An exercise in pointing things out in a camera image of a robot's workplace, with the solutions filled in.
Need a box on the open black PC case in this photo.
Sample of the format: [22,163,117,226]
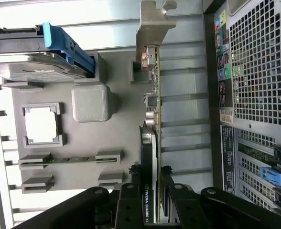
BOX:
[202,0,281,215]

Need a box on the green RAM stick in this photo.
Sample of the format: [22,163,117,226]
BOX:
[20,155,119,166]

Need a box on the grey plastic parts rack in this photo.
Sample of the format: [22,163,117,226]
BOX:
[0,50,156,195]

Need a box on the silver CPU chip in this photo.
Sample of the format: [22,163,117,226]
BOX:
[24,109,60,144]

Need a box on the hard disk in blue caddy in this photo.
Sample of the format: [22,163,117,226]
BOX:
[0,22,96,83]

